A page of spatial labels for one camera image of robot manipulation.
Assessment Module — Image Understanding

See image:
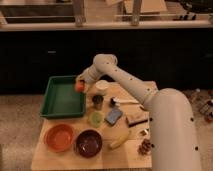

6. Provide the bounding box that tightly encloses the orange bowl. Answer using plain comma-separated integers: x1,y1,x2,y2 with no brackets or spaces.
44,123,74,153

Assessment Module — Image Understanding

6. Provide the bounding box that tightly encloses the black handled brush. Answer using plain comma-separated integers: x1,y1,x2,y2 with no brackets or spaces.
126,115,147,127

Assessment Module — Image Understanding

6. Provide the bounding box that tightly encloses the blue sponge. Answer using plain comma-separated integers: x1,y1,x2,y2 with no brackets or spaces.
105,108,123,125

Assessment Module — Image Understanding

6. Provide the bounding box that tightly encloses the small green cup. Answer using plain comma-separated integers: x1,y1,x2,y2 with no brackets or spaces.
88,111,103,128

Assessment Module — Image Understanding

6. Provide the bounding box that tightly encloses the wooden board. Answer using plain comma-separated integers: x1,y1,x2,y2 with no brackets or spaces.
31,88,152,171

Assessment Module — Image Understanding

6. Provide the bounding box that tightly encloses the brown pine cone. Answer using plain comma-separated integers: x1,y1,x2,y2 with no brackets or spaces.
138,139,151,155

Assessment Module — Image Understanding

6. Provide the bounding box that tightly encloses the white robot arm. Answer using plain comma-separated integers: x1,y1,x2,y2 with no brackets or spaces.
77,54,202,171

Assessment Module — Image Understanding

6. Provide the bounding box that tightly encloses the red orange apple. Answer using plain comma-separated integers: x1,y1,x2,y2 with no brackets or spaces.
75,81,85,92

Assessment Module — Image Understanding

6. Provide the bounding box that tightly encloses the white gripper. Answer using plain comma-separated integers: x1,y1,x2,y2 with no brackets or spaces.
76,66,99,84

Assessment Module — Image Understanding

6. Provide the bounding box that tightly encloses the green plastic tray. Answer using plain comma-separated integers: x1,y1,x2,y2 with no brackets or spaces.
40,75,86,119

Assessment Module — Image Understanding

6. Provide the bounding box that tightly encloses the yellow banana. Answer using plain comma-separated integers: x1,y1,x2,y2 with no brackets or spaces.
109,130,131,149

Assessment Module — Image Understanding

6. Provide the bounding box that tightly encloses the white cup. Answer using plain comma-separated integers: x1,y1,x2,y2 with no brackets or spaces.
95,80,109,95

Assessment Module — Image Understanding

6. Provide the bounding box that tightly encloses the dark maroon bowl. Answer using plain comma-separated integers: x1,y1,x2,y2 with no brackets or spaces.
76,129,102,158

